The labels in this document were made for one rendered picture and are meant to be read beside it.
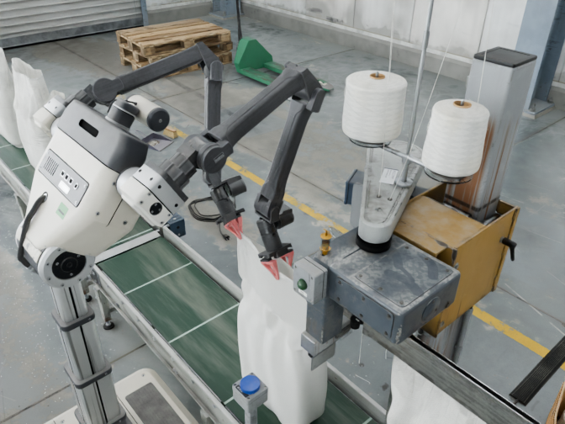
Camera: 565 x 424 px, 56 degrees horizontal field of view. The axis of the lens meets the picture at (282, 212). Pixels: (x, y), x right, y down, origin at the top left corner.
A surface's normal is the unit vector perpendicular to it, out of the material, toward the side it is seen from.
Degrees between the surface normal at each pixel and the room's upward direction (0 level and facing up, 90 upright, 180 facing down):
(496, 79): 90
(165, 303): 0
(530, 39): 90
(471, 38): 90
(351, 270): 0
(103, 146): 50
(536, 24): 90
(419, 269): 0
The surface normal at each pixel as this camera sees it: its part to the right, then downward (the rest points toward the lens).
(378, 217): 0.01, -0.84
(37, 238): -0.57, -0.28
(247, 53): 0.64, 0.19
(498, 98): -0.75, 0.35
